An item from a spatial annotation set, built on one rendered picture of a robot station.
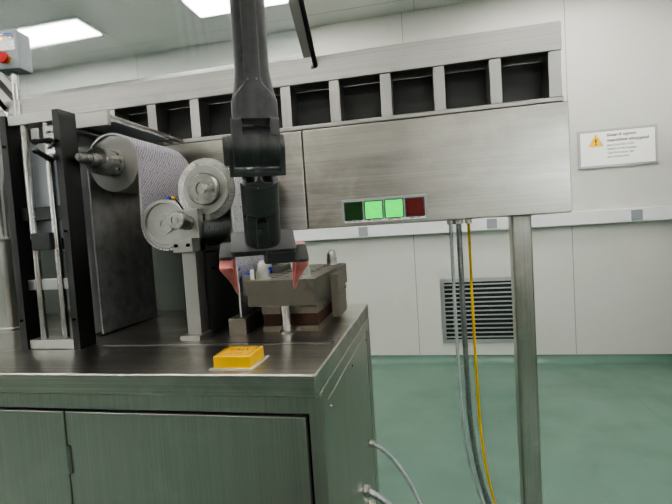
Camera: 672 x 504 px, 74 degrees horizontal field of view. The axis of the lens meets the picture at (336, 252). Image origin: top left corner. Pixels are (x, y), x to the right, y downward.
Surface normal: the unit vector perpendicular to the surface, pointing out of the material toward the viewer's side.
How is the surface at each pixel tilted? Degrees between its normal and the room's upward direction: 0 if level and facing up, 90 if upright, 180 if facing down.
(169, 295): 90
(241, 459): 90
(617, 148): 90
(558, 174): 90
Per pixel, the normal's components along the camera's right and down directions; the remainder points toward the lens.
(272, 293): -0.20, 0.07
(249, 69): 0.18, 0.11
